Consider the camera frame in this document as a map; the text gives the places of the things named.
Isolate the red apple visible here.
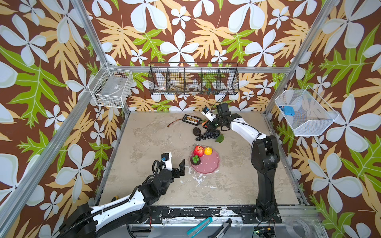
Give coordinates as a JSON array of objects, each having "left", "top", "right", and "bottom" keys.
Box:
[{"left": 193, "top": 145, "right": 204, "bottom": 157}]

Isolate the pink dotted plate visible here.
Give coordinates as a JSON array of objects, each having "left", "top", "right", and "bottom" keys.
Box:
[{"left": 190, "top": 149, "right": 220, "bottom": 174}]

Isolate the yellow lemon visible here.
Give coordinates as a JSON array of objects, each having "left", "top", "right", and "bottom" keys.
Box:
[{"left": 204, "top": 147, "right": 213, "bottom": 155}]

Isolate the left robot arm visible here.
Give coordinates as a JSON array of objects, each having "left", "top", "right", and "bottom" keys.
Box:
[{"left": 55, "top": 160, "right": 185, "bottom": 238}]

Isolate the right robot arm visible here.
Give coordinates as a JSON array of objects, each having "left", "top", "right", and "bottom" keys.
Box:
[{"left": 201, "top": 103, "right": 282, "bottom": 223}]

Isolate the green leaf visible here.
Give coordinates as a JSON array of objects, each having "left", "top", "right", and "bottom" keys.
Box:
[{"left": 215, "top": 134, "right": 224, "bottom": 143}]

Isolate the dark grape bunch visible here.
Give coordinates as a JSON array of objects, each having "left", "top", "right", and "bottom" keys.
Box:
[{"left": 195, "top": 130, "right": 221, "bottom": 141}]

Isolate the black tray with items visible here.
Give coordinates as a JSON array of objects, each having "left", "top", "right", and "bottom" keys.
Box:
[{"left": 182, "top": 115, "right": 203, "bottom": 127}]

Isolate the dark avocado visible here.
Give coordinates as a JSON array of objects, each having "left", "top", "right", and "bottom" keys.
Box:
[{"left": 192, "top": 128, "right": 201, "bottom": 137}]

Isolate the teal utility knife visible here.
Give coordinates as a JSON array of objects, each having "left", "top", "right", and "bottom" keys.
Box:
[{"left": 187, "top": 217, "right": 213, "bottom": 238}]

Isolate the blue object in basket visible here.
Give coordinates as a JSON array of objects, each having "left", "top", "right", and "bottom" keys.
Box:
[{"left": 281, "top": 106, "right": 295, "bottom": 117}]

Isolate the black grey tool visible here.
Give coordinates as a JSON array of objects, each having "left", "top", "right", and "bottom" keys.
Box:
[{"left": 208, "top": 218, "right": 232, "bottom": 238}]

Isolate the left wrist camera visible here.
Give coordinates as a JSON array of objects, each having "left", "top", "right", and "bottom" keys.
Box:
[{"left": 160, "top": 152, "right": 173, "bottom": 171}]

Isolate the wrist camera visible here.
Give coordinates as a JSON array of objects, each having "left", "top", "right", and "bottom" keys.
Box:
[
  {"left": 201, "top": 107, "right": 216, "bottom": 122},
  {"left": 160, "top": 152, "right": 173, "bottom": 171}
]

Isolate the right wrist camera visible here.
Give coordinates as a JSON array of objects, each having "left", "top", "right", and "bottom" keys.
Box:
[{"left": 201, "top": 107, "right": 216, "bottom": 122}]

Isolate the black wire basket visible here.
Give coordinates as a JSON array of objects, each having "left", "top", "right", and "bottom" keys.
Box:
[{"left": 148, "top": 62, "right": 240, "bottom": 95}]

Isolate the white wire basket right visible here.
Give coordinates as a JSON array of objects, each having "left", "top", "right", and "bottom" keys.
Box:
[{"left": 275, "top": 86, "right": 339, "bottom": 137}]

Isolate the white wire basket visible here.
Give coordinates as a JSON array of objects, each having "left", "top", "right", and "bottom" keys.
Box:
[
  {"left": 89, "top": 63, "right": 134, "bottom": 109},
  {"left": 275, "top": 86, "right": 339, "bottom": 137}
]

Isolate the white wire basket left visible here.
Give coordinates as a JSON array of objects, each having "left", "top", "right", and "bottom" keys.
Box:
[{"left": 89, "top": 63, "right": 134, "bottom": 109}]

